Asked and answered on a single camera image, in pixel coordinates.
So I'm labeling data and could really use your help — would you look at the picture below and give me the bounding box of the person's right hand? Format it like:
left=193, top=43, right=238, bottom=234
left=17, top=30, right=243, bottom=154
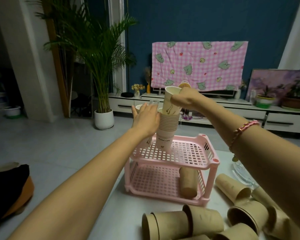
left=170, top=87, right=208, bottom=111

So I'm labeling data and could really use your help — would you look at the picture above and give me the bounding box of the person's left hand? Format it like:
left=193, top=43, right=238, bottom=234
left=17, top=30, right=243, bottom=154
left=131, top=102, right=162, bottom=138

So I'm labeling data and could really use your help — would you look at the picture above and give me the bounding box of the white paper cup with print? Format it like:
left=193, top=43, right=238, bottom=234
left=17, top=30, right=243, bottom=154
left=164, top=86, right=183, bottom=115
left=135, top=104, right=153, bottom=149

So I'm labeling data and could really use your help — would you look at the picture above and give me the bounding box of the stack of white paper cups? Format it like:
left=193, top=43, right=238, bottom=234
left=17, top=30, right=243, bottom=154
left=156, top=107, right=181, bottom=150

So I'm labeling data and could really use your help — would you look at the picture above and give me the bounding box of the person's right forearm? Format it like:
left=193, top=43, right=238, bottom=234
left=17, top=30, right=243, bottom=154
left=201, top=98, right=300, bottom=235

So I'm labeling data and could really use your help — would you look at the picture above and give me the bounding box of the person's left forearm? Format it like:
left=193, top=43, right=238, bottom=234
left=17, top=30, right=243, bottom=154
left=7, top=127, right=157, bottom=240

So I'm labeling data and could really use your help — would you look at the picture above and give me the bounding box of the small vase with yellow flowers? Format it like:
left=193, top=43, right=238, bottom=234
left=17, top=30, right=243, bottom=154
left=131, top=83, right=145, bottom=98

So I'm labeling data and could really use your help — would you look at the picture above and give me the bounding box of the yellow vase with dried stems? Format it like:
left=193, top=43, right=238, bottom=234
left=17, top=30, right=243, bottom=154
left=144, top=67, right=152, bottom=94

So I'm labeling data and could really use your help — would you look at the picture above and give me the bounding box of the white round plant pot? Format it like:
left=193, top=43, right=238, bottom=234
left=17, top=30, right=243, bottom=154
left=94, top=109, right=115, bottom=130

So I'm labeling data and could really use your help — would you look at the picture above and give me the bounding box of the pink checked cloth cover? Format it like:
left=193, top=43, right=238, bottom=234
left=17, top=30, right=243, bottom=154
left=151, top=41, right=249, bottom=92

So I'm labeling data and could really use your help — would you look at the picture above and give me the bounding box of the pink plastic two-tier rack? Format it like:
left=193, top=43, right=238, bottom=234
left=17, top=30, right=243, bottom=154
left=124, top=133, right=220, bottom=207

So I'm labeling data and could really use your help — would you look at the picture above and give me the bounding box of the black folding chair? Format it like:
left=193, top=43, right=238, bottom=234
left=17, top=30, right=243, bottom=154
left=70, top=91, right=92, bottom=118

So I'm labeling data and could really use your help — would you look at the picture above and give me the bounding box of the white vase with flower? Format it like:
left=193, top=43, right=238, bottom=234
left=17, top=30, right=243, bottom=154
left=234, top=80, right=247, bottom=100

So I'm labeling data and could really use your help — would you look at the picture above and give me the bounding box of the white television cabinet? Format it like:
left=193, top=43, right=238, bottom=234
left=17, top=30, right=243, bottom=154
left=108, top=92, right=300, bottom=135

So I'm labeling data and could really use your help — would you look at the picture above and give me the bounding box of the tall green palm plant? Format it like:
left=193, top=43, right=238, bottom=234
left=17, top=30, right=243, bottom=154
left=27, top=0, right=138, bottom=114

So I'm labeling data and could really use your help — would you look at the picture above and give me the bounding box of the nested brown cup roll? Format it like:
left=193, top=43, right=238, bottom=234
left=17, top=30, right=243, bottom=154
left=179, top=166, right=199, bottom=200

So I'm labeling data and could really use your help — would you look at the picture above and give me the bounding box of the potted plant in green-white pot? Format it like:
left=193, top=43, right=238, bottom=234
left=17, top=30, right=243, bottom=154
left=254, top=85, right=277, bottom=109

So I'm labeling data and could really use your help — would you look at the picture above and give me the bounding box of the clear plastic wrapper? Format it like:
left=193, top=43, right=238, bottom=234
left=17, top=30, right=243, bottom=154
left=232, top=161, right=259, bottom=188

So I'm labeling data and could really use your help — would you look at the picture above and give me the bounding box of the brown wooden plank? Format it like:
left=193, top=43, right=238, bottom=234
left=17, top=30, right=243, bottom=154
left=41, top=0, right=71, bottom=118

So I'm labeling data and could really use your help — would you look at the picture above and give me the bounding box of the purple floral painting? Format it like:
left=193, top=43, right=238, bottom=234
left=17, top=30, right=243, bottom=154
left=245, top=69, right=300, bottom=108

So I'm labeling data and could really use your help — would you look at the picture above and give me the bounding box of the potted plant in brown pot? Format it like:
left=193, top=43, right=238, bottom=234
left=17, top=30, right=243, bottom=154
left=281, top=81, right=300, bottom=111

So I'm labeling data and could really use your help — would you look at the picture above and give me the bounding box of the pile of brown paper cups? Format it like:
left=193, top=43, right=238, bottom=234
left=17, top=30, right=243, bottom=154
left=141, top=173, right=300, bottom=240

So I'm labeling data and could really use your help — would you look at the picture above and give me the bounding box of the small white and green pot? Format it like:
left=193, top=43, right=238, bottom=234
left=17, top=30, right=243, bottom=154
left=4, top=105, right=22, bottom=119

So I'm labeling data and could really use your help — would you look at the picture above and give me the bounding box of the pink braided bracelet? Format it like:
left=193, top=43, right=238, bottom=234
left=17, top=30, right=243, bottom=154
left=228, top=119, right=261, bottom=163

